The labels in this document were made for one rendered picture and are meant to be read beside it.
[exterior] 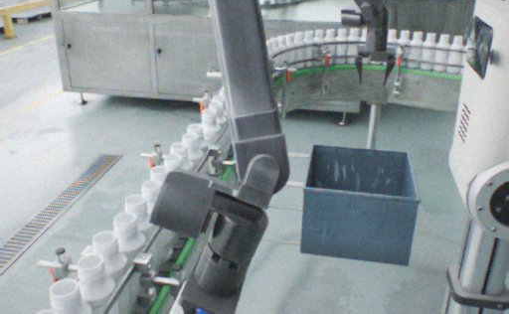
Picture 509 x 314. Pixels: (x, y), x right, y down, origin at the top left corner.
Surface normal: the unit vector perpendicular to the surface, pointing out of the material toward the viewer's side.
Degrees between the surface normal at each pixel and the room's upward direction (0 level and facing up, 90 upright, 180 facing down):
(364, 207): 90
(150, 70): 90
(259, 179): 67
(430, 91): 90
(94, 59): 90
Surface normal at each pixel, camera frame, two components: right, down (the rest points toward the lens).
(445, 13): -0.19, 0.39
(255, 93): 0.07, -0.15
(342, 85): 0.20, 0.36
